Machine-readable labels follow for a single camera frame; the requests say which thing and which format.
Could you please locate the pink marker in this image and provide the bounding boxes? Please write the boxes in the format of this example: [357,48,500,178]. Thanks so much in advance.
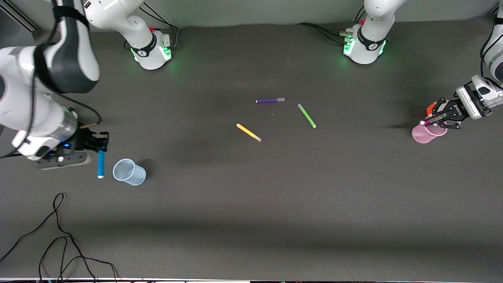
[420,114,448,126]

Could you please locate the translucent pink plastic cup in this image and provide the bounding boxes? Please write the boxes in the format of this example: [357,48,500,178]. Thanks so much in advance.
[411,120,448,144]

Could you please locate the translucent blue plastic cup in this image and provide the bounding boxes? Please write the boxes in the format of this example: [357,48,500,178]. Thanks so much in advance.
[113,158,147,186]

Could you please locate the green marker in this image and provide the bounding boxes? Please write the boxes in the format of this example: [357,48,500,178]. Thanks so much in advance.
[297,103,317,129]

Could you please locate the yellow marker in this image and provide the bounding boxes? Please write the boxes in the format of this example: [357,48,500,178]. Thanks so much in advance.
[236,123,263,143]

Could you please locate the dark grey table mat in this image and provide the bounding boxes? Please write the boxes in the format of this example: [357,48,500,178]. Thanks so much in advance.
[0,18,503,281]

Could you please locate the loose black cable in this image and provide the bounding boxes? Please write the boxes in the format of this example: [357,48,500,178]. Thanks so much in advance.
[0,193,118,283]

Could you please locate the black right arm base cables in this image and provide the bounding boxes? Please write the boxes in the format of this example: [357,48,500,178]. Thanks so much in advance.
[140,2,179,50]

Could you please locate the black arm base cables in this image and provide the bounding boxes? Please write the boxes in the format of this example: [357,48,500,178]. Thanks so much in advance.
[140,2,179,50]
[297,8,368,46]

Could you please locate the black left arm base cables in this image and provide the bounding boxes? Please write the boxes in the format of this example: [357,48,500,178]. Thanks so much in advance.
[297,8,368,46]

